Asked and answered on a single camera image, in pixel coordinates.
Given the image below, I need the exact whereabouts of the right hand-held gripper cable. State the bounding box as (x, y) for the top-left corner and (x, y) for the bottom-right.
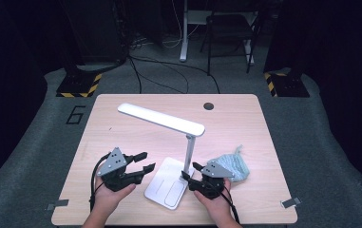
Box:
(213, 181), (241, 224)

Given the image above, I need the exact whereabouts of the hand-held gripper cable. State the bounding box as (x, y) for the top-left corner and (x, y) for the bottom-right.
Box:
(213, 181), (241, 224)
(89, 152), (112, 212)

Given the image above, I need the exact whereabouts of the light blue cloth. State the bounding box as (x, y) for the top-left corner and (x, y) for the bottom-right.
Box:
(215, 144), (251, 183)

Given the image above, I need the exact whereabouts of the white desk lamp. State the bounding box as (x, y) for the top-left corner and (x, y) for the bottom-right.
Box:
(117, 103), (206, 211)

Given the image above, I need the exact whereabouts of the white desk frame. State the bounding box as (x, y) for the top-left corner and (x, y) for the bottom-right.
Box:
(179, 0), (258, 67)

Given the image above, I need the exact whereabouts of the person's right hand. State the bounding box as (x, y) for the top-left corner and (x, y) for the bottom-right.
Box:
(194, 179), (234, 220)

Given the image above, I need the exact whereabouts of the person's left hand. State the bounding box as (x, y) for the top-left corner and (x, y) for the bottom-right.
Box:
(93, 176), (137, 213)

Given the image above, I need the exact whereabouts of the black yellow-striped stand base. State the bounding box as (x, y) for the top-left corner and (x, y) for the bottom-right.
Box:
(263, 71), (311, 98)
(55, 71), (103, 99)

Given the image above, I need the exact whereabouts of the dark cabinet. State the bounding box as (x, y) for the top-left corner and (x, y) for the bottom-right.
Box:
(59, 0), (129, 65)

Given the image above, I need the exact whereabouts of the black folding chair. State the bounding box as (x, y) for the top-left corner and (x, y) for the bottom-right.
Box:
(200, 10), (262, 76)

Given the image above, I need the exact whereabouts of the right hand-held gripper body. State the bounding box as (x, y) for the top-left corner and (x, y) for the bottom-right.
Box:
(188, 161), (235, 200)

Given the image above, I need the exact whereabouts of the grey tape strip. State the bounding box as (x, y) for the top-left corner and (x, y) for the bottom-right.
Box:
(45, 199), (70, 211)
(280, 197), (302, 209)

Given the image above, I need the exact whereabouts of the long black floor cable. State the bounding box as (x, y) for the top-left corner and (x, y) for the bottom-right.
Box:
(127, 55), (221, 95)

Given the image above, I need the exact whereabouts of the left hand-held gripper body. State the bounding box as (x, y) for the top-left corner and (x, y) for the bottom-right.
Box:
(96, 146), (144, 193)

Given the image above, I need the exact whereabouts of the short black floor cable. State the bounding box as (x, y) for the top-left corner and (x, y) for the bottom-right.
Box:
(128, 56), (143, 95)

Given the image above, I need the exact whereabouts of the left hand-held gripper cable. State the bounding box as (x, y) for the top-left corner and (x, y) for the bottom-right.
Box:
(89, 152), (112, 212)

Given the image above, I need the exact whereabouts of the white floor cable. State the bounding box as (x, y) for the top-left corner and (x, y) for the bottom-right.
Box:
(162, 0), (200, 49)

